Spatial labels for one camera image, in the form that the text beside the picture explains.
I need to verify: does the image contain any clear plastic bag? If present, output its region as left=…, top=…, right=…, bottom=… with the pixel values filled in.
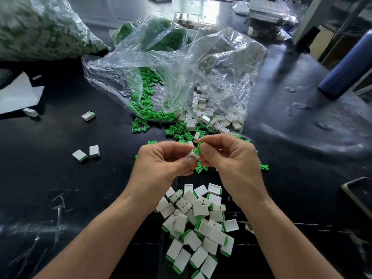
left=82, top=15, right=269, bottom=122

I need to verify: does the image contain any pile of green clips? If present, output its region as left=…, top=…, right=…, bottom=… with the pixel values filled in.
left=129, top=67, right=270, bottom=173

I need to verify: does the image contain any grey machine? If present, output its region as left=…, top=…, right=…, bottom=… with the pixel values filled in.
left=244, top=0, right=300, bottom=41

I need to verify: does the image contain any large bag of assembled pieces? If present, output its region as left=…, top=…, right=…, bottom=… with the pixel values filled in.
left=0, top=0, right=110, bottom=62

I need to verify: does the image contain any brown cardboard box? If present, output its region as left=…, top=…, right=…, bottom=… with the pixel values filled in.
left=308, top=26, right=338, bottom=59

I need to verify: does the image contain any heap of white caps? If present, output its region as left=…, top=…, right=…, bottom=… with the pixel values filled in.
left=185, top=84, right=244, bottom=143

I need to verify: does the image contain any plastic bag full of green pieces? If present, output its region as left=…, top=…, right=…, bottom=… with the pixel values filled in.
left=110, top=19, right=189, bottom=53

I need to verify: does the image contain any black smartphone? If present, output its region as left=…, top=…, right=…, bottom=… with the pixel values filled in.
left=341, top=176, right=372, bottom=220

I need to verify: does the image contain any pile of assembled white-green pieces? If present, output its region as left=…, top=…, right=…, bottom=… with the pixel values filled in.
left=154, top=183, right=240, bottom=279

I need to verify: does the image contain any person's right forearm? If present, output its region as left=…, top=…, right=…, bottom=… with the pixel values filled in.
left=235, top=195, right=329, bottom=279

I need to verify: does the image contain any white paper sheet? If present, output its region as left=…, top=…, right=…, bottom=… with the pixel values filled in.
left=0, top=71, right=46, bottom=115

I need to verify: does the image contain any person's right hand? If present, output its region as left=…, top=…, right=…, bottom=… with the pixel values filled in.
left=198, top=133, right=269, bottom=210

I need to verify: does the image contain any blue cylinder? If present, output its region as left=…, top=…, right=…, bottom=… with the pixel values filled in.
left=318, top=31, right=372, bottom=100

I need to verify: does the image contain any white component box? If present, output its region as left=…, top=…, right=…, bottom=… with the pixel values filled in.
left=173, top=11, right=224, bottom=29

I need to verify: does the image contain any person's left hand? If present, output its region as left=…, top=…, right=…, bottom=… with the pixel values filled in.
left=125, top=140, right=198, bottom=213

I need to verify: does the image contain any white metal frame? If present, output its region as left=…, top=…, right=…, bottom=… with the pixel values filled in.
left=291, top=0, right=372, bottom=62

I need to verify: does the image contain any person's left forearm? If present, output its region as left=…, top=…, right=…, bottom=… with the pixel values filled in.
left=35, top=195, right=160, bottom=279

